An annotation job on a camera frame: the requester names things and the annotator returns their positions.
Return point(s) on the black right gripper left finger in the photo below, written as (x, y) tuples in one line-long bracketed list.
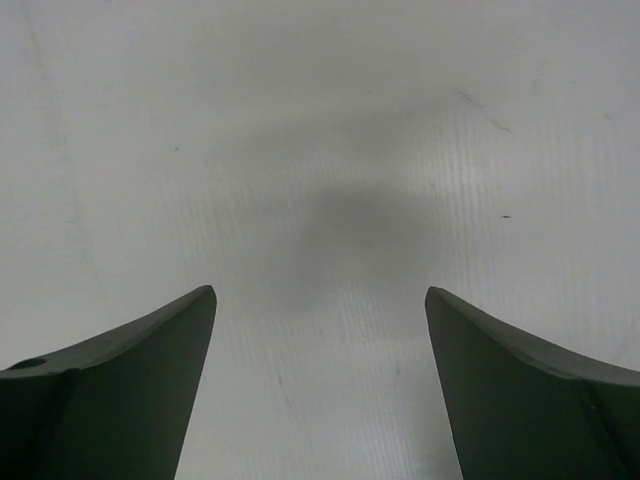
[(114, 406)]

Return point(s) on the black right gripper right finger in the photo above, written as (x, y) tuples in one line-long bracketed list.
[(521, 407)]

